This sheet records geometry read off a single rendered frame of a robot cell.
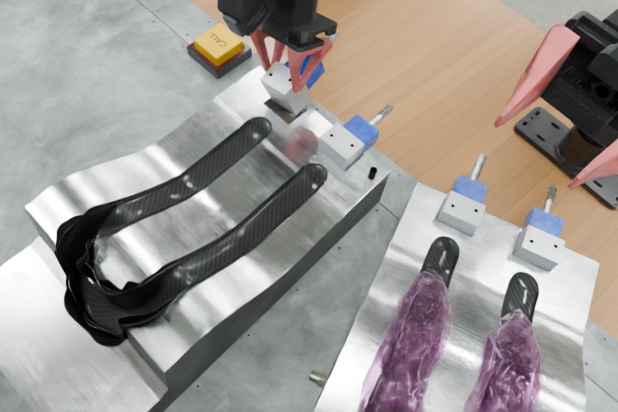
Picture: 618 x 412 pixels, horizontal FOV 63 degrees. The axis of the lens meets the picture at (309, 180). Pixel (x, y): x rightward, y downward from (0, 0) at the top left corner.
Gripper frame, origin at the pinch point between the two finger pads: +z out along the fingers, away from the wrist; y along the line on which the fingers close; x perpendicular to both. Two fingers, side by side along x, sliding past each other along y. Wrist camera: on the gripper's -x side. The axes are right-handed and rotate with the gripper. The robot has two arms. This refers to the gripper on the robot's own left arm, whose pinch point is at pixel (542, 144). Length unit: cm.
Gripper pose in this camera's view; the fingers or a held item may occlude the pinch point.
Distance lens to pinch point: 38.4
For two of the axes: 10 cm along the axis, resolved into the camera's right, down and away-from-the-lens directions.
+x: -0.3, 4.8, 8.8
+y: 6.5, 6.8, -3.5
